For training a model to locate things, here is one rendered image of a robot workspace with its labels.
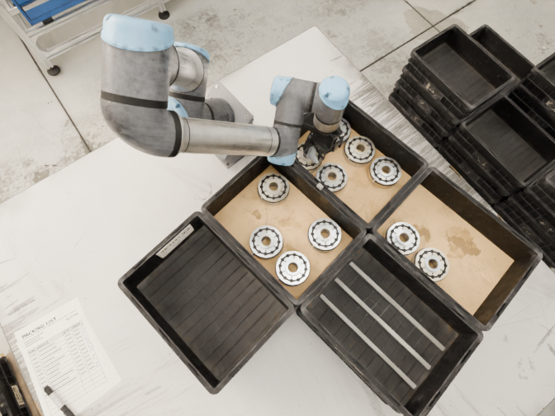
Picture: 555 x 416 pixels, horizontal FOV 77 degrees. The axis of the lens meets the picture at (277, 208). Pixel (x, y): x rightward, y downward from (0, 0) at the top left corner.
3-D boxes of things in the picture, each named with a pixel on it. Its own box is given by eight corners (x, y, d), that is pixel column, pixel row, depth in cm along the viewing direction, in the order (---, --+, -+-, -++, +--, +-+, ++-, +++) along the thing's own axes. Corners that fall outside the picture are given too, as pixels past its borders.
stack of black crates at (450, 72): (381, 107, 205) (410, 50, 163) (418, 83, 211) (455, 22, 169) (428, 157, 195) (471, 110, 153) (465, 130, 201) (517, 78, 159)
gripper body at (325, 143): (322, 162, 106) (328, 142, 95) (304, 142, 108) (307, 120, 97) (340, 148, 108) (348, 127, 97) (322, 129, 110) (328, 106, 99)
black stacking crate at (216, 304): (132, 287, 105) (116, 282, 94) (205, 220, 112) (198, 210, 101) (220, 389, 97) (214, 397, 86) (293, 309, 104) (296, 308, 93)
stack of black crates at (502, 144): (429, 156, 195) (460, 123, 163) (467, 130, 201) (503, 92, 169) (481, 211, 185) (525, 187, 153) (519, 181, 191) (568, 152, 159)
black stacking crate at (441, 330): (295, 309, 104) (298, 308, 93) (359, 241, 111) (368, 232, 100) (400, 415, 95) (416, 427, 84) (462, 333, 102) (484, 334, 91)
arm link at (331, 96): (320, 69, 84) (354, 76, 83) (315, 97, 94) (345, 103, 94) (314, 96, 81) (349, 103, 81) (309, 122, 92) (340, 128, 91)
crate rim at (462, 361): (296, 309, 95) (297, 308, 92) (367, 233, 102) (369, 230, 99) (414, 426, 86) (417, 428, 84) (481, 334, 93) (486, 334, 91)
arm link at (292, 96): (264, 119, 87) (307, 127, 87) (272, 72, 84) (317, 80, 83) (269, 117, 95) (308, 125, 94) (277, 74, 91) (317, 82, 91)
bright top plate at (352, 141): (339, 148, 116) (339, 147, 116) (359, 130, 118) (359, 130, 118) (360, 168, 114) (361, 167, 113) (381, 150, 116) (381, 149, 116)
